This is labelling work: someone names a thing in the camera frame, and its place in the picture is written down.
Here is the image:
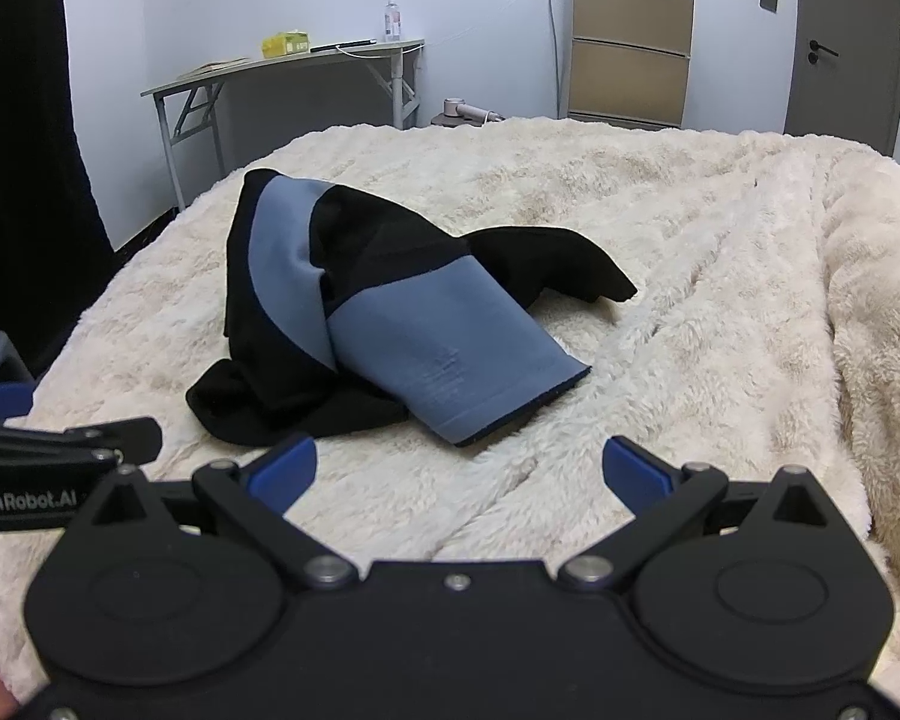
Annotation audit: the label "grey low cupboard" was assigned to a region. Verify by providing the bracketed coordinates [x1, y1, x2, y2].
[785, 0, 900, 158]

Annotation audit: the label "gold refrigerator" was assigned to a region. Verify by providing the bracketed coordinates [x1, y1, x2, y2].
[566, 0, 697, 130]

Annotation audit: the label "pink hair dryer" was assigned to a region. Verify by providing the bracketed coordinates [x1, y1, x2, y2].
[430, 96, 505, 128]

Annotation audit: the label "grey folding table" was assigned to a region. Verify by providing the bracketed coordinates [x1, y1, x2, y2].
[140, 38, 426, 211]

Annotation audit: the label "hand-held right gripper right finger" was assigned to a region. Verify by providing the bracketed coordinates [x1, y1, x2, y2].
[559, 436, 845, 590]

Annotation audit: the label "grey power cable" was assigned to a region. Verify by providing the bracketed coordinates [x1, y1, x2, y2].
[544, 0, 565, 119]

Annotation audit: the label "beige papers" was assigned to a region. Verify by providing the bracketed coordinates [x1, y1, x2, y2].
[178, 60, 250, 80]

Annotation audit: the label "cream fluffy blanket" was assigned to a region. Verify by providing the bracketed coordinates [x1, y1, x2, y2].
[0, 118, 900, 720]

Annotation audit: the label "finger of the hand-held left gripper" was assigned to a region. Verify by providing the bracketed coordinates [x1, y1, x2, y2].
[0, 417, 160, 470]
[0, 384, 32, 426]

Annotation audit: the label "black curtain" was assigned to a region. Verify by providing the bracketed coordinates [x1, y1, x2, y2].
[0, 0, 115, 376]

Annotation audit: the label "black and blue garment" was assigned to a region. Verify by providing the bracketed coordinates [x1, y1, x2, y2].
[186, 167, 638, 449]

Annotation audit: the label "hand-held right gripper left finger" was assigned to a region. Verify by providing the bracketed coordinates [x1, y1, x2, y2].
[67, 433, 361, 590]

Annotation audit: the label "yellow tissue box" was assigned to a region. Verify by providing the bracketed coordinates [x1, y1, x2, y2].
[260, 30, 312, 58]

